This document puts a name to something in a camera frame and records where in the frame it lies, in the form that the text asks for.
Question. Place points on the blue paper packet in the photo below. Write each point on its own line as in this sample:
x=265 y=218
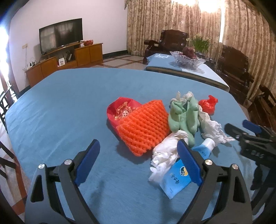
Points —
x=177 y=177

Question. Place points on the red fruit in bowl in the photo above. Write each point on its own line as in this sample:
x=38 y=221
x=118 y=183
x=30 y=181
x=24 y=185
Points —
x=189 y=52

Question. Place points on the green potted plant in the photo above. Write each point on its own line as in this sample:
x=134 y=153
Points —
x=200 y=44

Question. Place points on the orange foam fruit net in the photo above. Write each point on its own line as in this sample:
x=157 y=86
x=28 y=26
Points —
x=144 y=128

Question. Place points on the red bowl on cabinet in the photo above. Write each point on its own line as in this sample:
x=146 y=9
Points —
x=88 y=42

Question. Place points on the wooden tv cabinet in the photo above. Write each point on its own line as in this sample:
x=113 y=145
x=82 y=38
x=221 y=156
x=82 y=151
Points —
x=76 y=55

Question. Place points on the red plastic bag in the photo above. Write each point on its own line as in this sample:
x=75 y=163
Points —
x=208 y=105

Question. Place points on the dark wooden armchair left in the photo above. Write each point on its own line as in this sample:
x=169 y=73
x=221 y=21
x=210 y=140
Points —
x=170 y=40

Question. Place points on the dark wooden armchair right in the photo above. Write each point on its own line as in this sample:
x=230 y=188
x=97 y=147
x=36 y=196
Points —
x=232 y=67

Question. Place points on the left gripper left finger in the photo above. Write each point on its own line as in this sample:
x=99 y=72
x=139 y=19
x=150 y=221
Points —
x=43 y=204

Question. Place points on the white plastic bag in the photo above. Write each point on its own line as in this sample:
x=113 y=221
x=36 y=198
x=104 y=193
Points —
x=165 y=154

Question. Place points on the glass fruit bowl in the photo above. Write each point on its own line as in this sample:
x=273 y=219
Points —
x=186 y=62

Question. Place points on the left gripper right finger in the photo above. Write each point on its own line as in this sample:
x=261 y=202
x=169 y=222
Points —
x=222 y=195

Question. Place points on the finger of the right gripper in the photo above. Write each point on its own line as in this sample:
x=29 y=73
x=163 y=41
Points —
x=239 y=134
x=251 y=126

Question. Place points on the patterned beige curtains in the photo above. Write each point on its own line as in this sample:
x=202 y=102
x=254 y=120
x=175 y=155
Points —
x=238 y=24

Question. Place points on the flat screen television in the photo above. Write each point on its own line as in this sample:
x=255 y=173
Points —
x=59 y=34

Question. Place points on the dark wooden armchair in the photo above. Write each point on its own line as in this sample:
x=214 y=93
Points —
x=170 y=40
x=232 y=67

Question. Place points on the black dining chair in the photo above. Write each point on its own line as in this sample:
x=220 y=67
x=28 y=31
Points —
x=8 y=98

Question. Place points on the coffee table with blue cloth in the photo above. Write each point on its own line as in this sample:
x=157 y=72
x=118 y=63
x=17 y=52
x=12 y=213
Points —
x=166 y=64

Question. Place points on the red gold-printed pouch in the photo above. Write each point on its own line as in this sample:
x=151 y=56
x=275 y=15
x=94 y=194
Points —
x=120 y=109

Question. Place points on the white box in cabinet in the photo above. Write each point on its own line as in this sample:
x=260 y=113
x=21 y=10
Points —
x=61 y=61

